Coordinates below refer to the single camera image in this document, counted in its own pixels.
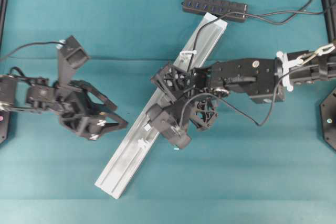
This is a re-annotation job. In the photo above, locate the long aluminium extrusion rail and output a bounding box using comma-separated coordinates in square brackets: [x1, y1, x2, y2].
[95, 13, 227, 199]

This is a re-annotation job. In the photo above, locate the black multi-port USB hub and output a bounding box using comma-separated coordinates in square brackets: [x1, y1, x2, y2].
[182, 0, 248, 23]

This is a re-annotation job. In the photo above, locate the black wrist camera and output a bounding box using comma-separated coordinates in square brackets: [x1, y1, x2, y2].
[146, 103, 191, 149]
[57, 36, 90, 87]

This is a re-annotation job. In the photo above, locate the black left frame post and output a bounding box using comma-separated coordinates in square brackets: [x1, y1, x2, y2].
[0, 0, 8, 45]

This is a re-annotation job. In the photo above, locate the black right frame post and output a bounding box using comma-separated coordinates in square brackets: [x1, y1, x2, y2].
[322, 0, 335, 42]

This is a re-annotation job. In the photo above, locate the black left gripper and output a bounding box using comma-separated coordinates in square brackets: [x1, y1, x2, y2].
[50, 80, 128, 140]

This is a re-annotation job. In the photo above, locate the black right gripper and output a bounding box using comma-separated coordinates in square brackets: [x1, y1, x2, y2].
[151, 63, 218, 131]

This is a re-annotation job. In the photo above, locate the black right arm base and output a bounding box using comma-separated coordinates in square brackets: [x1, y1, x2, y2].
[320, 89, 336, 150]

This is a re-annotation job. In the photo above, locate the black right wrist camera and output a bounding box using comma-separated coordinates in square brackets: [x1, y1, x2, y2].
[146, 103, 191, 149]

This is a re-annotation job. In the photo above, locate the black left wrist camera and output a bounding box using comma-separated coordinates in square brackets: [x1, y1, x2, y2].
[57, 36, 90, 87]

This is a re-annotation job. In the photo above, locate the black USB cable with plug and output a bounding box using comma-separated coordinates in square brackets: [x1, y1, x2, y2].
[143, 11, 250, 131]

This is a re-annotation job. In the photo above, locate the white cable-tie ring far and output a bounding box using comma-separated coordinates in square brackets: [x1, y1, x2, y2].
[179, 49, 197, 63]

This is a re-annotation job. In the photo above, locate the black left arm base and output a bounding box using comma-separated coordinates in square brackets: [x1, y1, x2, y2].
[0, 111, 11, 144]

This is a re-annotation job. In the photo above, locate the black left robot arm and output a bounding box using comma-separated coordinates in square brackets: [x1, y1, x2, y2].
[1, 67, 128, 141]

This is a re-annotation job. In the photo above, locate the black frame post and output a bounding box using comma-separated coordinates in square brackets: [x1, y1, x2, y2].
[0, 0, 8, 45]
[322, 0, 335, 42]

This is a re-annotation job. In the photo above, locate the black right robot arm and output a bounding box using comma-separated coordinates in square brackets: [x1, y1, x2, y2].
[146, 46, 335, 135]

